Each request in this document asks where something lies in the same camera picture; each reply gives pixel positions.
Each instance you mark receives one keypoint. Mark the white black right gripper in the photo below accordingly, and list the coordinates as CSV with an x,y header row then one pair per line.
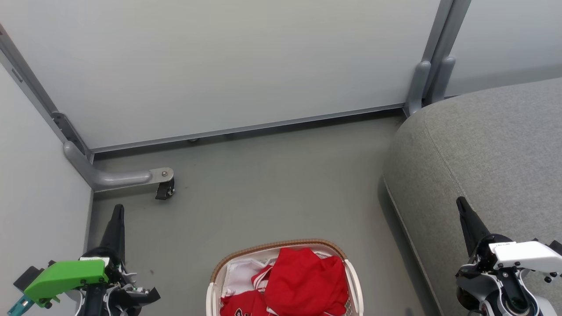
x,y
522,254

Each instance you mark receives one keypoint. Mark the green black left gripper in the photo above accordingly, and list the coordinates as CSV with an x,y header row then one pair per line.
x,y
66,276

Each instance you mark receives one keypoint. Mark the white garment with red trim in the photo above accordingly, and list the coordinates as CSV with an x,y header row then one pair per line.
x,y
241,272

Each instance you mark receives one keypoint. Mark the plain red garment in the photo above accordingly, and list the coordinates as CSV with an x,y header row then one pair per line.
x,y
307,281

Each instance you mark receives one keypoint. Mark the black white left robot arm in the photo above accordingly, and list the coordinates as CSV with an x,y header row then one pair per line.
x,y
94,305

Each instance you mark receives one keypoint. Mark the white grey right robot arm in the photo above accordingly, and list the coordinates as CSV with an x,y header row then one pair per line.
x,y
491,296

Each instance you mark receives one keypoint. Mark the grey fabric sofa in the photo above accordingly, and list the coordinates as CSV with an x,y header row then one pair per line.
x,y
483,166

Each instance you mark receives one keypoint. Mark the grey partition foot bar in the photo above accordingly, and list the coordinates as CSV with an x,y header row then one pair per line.
x,y
114,177

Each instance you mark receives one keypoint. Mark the black caster wheel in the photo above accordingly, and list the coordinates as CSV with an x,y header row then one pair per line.
x,y
164,190

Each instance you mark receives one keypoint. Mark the red jersey with print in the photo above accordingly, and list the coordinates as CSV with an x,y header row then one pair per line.
x,y
243,305

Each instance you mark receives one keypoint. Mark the grey curved partition leg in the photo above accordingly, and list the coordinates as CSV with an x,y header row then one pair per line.
x,y
417,83
442,79

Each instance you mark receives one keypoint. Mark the white basket with brown rim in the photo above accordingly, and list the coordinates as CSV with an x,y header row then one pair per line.
x,y
281,244

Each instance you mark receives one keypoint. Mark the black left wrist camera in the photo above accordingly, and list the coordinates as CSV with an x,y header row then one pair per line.
x,y
27,277

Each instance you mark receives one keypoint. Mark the grey corner partition post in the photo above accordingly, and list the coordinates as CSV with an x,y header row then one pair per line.
x,y
66,127

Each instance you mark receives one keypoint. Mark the aluminium partition bottom rail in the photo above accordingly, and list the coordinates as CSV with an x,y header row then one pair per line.
x,y
263,127

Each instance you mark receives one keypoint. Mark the grey double partition post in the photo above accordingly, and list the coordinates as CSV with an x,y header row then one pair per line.
x,y
445,35

